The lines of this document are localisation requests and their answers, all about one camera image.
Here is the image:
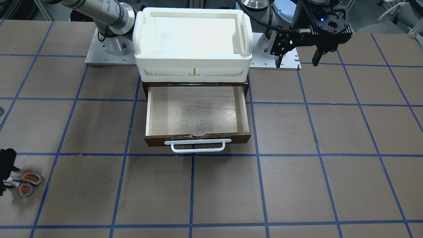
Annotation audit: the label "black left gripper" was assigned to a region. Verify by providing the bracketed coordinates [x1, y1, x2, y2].
[269, 18, 354, 69]

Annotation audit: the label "light wooden open drawer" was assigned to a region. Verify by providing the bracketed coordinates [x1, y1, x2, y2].
[144, 86, 252, 147]

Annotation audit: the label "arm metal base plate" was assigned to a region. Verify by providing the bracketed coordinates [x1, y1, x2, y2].
[250, 32, 301, 70]
[85, 29, 136, 66]

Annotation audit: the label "white plastic tray box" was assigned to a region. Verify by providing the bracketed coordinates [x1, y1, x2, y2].
[133, 7, 253, 83]

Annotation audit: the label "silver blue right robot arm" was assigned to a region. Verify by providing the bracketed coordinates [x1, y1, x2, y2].
[1, 0, 135, 103]

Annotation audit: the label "white drawer handle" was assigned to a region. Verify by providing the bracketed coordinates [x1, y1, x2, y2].
[164, 138, 232, 153]

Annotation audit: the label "grey orange handled scissors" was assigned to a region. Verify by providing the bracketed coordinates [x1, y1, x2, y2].
[3, 172, 43, 197]

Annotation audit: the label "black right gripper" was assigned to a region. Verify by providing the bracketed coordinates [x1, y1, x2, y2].
[0, 148, 17, 180]

